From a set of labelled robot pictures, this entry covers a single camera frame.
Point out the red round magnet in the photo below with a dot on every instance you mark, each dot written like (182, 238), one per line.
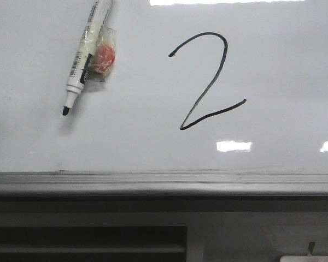
(103, 60)

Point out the white black whiteboard marker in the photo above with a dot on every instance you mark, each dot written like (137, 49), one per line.
(85, 52)

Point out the white glossy whiteboard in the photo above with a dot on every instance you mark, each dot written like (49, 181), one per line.
(226, 86)

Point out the grey aluminium marker tray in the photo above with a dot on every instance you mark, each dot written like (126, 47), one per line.
(170, 183)

